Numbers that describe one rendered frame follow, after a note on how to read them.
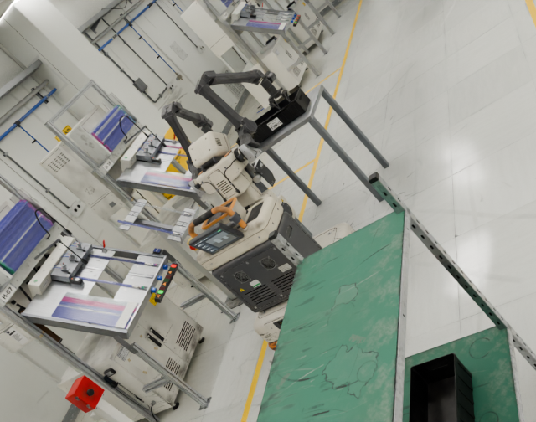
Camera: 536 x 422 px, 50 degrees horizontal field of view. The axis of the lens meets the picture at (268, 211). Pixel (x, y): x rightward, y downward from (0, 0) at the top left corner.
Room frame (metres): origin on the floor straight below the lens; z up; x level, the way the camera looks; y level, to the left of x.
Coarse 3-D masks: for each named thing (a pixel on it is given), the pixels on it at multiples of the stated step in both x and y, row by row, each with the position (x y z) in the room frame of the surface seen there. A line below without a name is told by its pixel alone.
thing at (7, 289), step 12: (24, 192) 4.12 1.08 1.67; (36, 204) 4.16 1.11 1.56; (48, 216) 4.17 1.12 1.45; (180, 264) 3.91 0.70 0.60; (0, 276) 3.66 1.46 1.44; (12, 276) 3.66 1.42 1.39; (0, 288) 3.65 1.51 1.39; (12, 288) 3.64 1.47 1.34; (192, 300) 3.96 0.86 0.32; (132, 348) 3.27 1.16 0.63; (156, 384) 3.36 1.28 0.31; (204, 408) 3.26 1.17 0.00
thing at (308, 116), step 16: (320, 96) 3.80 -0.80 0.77; (336, 112) 3.91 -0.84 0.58; (288, 128) 3.70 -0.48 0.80; (320, 128) 3.56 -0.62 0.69; (352, 128) 3.90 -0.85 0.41; (272, 144) 3.77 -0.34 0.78; (336, 144) 3.56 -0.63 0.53; (368, 144) 3.89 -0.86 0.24; (352, 160) 3.58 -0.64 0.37; (384, 160) 3.90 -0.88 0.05; (304, 192) 4.30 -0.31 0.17
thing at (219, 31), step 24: (216, 0) 7.74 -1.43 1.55; (192, 24) 7.91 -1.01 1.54; (216, 24) 7.76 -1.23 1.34; (240, 24) 7.68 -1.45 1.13; (264, 24) 7.60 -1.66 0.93; (288, 24) 7.58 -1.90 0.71; (216, 48) 7.89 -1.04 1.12; (240, 48) 8.46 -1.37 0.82; (264, 48) 7.96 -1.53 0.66; (288, 48) 7.96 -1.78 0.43; (264, 72) 7.73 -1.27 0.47; (288, 72) 7.57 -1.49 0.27; (264, 96) 7.87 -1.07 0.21
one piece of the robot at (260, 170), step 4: (256, 160) 3.37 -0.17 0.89; (260, 160) 3.35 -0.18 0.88; (248, 164) 3.30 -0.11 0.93; (252, 164) 3.38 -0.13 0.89; (256, 164) 3.29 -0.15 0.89; (260, 164) 3.31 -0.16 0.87; (264, 164) 3.34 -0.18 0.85; (248, 168) 3.31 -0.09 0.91; (252, 168) 3.29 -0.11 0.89; (256, 168) 3.27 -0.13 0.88; (260, 168) 3.29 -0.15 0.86; (264, 168) 3.31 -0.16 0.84; (268, 168) 3.34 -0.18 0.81; (256, 172) 3.28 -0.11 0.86; (260, 172) 3.27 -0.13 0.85; (264, 172) 3.29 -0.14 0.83; (268, 172) 3.32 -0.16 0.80; (256, 176) 3.25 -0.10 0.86; (260, 176) 3.27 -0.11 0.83; (264, 176) 3.27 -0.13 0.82; (268, 176) 3.30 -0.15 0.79; (272, 176) 3.32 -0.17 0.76; (256, 180) 3.26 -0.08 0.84; (268, 180) 3.27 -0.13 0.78; (272, 180) 3.30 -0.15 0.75; (272, 184) 3.27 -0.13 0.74
